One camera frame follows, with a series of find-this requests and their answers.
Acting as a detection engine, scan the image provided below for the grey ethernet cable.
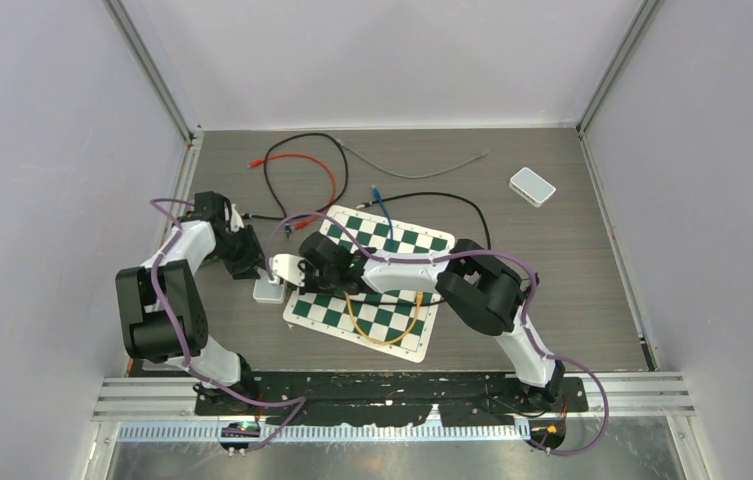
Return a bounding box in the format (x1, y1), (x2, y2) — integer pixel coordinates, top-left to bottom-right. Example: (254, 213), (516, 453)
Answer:
(335, 139), (491, 181)

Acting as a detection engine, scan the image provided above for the white switch box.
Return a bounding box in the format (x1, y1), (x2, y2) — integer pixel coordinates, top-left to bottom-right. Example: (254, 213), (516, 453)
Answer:
(252, 278), (287, 305)
(508, 167), (556, 208)

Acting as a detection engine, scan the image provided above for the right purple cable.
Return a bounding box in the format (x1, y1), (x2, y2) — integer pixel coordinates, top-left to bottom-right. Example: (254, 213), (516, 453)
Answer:
(268, 211), (610, 460)

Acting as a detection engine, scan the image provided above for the black ethernet cable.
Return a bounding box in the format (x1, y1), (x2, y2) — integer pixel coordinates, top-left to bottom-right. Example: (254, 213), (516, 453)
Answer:
(240, 133), (349, 227)
(296, 192), (491, 309)

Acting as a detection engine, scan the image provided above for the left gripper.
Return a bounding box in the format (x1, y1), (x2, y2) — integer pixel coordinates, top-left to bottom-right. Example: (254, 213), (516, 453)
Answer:
(210, 225), (269, 280)

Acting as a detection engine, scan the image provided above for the blue ethernet cable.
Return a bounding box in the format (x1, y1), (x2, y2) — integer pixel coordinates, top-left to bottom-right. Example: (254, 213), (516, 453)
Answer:
(371, 185), (396, 241)

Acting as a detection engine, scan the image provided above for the green white chessboard mat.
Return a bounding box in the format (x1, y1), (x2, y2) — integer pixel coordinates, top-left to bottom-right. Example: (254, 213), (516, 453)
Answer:
(283, 206), (456, 363)

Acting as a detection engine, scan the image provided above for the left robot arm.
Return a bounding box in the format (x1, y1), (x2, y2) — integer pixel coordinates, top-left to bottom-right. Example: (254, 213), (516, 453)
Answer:
(115, 191), (265, 414)

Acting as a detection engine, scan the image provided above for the red ethernet cable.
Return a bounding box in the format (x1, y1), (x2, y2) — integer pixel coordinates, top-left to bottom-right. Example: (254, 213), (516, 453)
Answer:
(248, 153), (338, 231)

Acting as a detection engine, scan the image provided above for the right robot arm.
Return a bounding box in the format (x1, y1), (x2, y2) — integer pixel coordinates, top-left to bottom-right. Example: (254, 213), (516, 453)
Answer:
(271, 233), (565, 411)

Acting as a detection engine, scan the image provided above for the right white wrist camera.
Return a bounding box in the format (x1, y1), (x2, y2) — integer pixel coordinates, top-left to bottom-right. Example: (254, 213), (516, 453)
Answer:
(268, 254), (305, 288)

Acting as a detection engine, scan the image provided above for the yellow ethernet cable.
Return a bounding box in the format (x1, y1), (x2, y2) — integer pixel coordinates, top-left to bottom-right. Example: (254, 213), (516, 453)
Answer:
(344, 290), (425, 347)

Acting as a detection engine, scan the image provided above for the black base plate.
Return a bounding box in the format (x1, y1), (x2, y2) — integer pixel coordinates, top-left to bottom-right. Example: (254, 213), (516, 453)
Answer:
(193, 371), (589, 427)

